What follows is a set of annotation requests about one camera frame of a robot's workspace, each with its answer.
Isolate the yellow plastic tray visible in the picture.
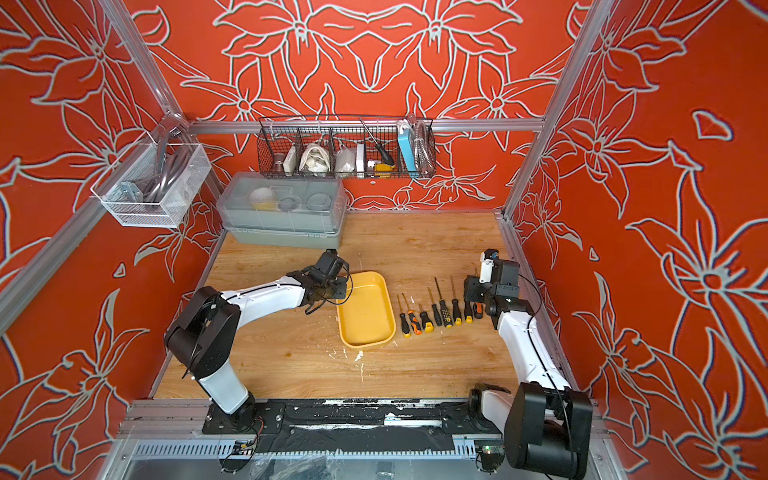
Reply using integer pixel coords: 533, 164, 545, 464
337, 271, 397, 350

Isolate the slim black screwdriver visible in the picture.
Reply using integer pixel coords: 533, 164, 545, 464
427, 287, 443, 327

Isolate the stubby black yellow screwdriver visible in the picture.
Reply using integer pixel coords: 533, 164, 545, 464
418, 304, 434, 333

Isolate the orange handled screwdriver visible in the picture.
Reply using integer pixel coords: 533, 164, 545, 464
400, 294, 422, 336

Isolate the long black yellow screwdriver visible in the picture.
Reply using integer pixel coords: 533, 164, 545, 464
450, 278, 463, 326

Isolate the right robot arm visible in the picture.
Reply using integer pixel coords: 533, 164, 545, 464
465, 249, 594, 479

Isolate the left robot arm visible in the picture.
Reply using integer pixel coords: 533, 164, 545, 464
164, 249, 353, 417

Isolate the grey lidded storage box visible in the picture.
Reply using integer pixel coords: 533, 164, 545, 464
217, 172, 348, 250

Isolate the light blue box in basket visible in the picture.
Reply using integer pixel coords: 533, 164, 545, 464
396, 119, 418, 179

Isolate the white cloth in basket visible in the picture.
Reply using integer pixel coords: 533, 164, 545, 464
299, 143, 332, 174

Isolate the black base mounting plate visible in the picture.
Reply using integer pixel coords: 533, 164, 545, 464
202, 398, 500, 435

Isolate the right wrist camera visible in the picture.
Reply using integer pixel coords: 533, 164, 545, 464
478, 249, 499, 283

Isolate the black wire wall basket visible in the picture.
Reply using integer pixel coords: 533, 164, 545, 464
257, 115, 437, 180

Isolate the screwdriver in wall basket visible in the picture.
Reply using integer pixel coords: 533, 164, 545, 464
360, 120, 395, 166

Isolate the clear plastic wall bin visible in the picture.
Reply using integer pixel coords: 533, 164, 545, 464
91, 134, 211, 228

